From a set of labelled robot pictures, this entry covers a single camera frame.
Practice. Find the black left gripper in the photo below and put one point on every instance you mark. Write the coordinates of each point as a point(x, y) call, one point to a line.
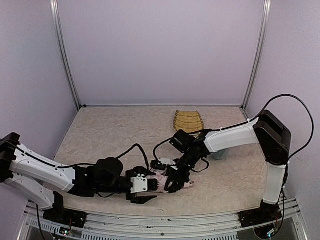
point(129, 185)

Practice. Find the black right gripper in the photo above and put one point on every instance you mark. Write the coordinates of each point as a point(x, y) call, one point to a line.
point(176, 177)

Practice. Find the pink umbrella black lining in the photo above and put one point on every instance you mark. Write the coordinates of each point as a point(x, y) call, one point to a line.
point(160, 176)

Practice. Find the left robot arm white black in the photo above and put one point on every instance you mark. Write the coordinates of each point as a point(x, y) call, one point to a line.
point(24, 170)

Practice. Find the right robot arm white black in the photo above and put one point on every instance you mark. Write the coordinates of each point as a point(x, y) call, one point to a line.
point(266, 131)

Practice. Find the light blue mug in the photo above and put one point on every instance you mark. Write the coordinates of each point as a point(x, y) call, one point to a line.
point(220, 155)

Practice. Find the woven bamboo tray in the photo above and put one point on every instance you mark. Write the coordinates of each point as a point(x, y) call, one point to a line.
point(188, 121)

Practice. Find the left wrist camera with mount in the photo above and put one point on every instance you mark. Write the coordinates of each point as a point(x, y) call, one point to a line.
point(139, 184)

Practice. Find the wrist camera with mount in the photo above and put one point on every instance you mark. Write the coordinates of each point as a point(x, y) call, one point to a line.
point(139, 184)
point(162, 163)

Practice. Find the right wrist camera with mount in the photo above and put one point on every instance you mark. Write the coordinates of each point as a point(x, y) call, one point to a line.
point(162, 163)

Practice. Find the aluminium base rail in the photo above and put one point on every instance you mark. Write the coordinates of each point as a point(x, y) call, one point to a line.
point(104, 226)

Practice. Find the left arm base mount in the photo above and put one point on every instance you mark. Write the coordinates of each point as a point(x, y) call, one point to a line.
point(72, 218)

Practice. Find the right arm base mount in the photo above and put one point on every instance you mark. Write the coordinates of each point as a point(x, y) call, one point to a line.
point(254, 217)

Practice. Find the right metal frame post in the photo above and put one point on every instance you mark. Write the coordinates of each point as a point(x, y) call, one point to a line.
point(258, 53)

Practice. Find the metal frame post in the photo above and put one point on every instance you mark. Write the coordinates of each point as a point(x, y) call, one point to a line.
point(258, 53)
point(63, 53)

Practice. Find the left metal frame post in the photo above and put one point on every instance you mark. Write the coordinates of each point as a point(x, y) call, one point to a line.
point(63, 53)

